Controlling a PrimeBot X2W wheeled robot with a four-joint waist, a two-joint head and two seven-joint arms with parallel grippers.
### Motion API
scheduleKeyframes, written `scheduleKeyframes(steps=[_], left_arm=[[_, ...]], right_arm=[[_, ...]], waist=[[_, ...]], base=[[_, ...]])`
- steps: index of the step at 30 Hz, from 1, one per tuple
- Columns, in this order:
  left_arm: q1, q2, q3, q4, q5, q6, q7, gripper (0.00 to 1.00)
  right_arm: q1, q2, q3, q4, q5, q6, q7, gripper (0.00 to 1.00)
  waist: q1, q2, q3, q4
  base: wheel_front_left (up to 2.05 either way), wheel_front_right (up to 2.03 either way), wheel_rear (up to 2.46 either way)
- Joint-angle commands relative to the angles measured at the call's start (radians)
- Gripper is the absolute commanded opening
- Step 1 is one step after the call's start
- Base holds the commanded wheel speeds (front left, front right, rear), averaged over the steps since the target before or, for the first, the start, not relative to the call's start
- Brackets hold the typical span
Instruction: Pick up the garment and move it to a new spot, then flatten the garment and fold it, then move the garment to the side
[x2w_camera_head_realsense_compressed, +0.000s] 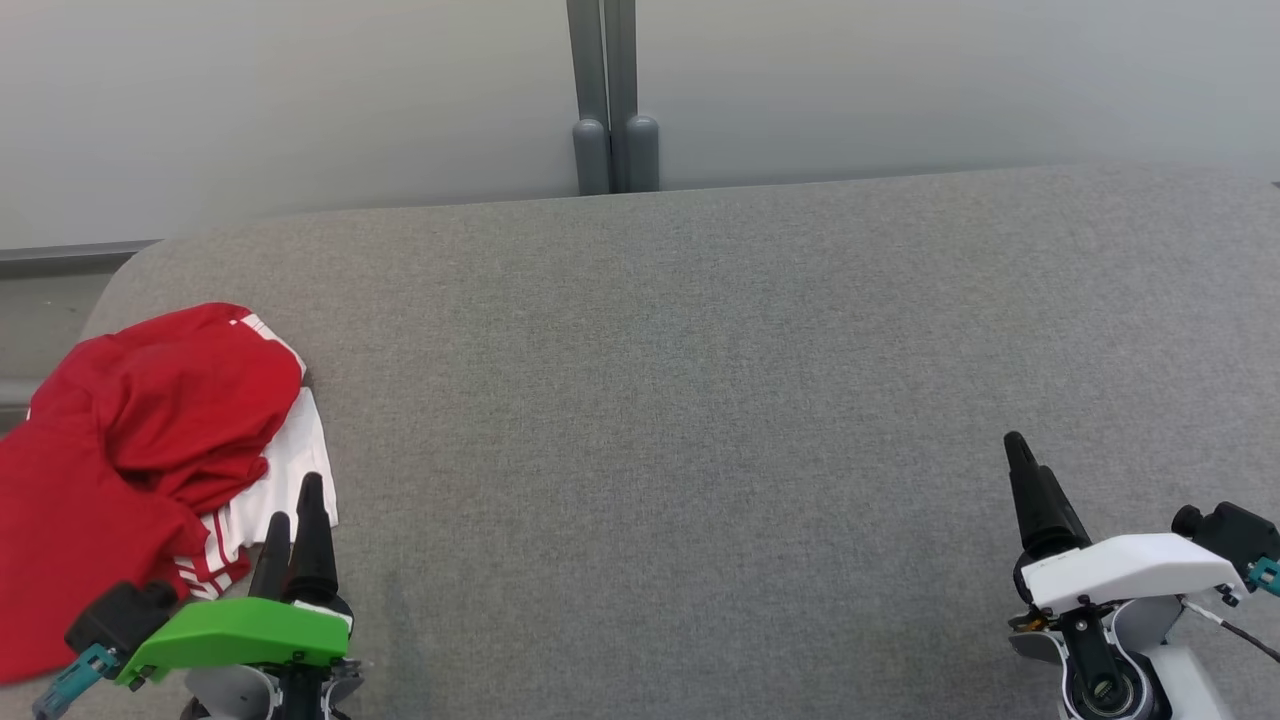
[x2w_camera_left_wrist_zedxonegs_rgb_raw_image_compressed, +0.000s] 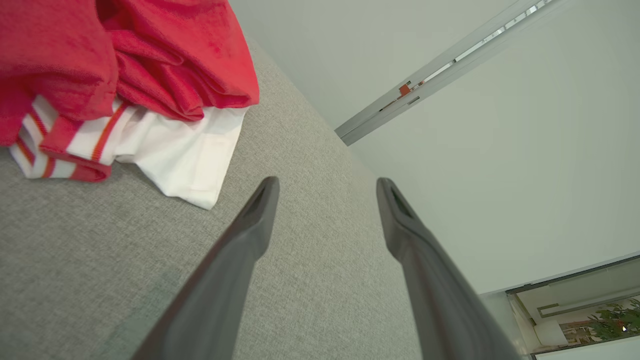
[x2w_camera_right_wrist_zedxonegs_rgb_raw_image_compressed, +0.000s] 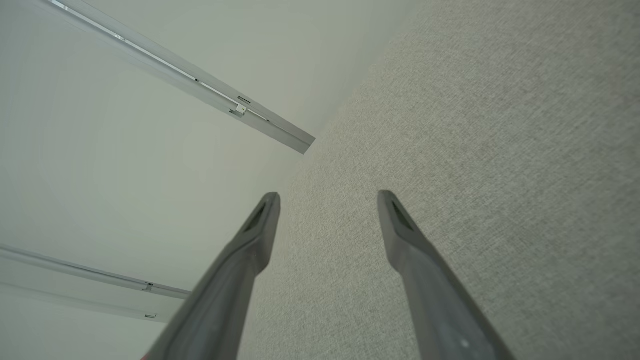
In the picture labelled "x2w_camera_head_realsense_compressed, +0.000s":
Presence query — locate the red white basketball jersey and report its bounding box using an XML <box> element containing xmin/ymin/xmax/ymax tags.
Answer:
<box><xmin>0</xmin><ymin>385</ymin><xmax>339</xmax><ymax>686</ymax></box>

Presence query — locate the grey floor rail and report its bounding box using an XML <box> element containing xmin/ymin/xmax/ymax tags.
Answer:
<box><xmin>0</xmin><ymin>240</ymin><xmax>161</xmax><ymax>278</ymax></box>

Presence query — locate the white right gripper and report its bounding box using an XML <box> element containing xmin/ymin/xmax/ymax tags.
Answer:
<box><xmin>1003</xmin><ymin>432</ymin><xmax>1246</xmax><ymax>613</ymax></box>

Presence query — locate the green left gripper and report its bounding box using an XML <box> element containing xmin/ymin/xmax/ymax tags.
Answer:
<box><xmin>115</xmin><ymin>473</ymin><xmax>353</xmax><ymax>691</ymax></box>

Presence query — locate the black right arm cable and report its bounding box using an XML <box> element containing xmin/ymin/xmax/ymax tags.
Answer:
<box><xmin>1180</xmin><ymin>558</ymin><xmax>1280</xmax><ymax>663</ymax></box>

